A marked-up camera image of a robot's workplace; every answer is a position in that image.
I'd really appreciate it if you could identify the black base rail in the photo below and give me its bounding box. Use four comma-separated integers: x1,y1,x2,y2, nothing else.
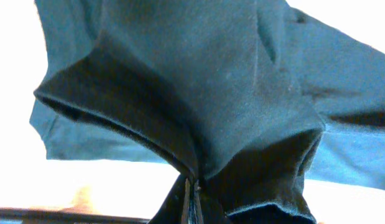
0,208,149,224

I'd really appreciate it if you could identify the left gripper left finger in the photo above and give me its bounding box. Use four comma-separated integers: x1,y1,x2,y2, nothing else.
148,175,190,224

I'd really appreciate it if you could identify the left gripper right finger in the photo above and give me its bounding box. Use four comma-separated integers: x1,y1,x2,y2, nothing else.
189,180,232,224

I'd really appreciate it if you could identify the black t-shirt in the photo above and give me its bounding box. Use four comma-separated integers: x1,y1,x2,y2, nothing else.
30,0,385,223

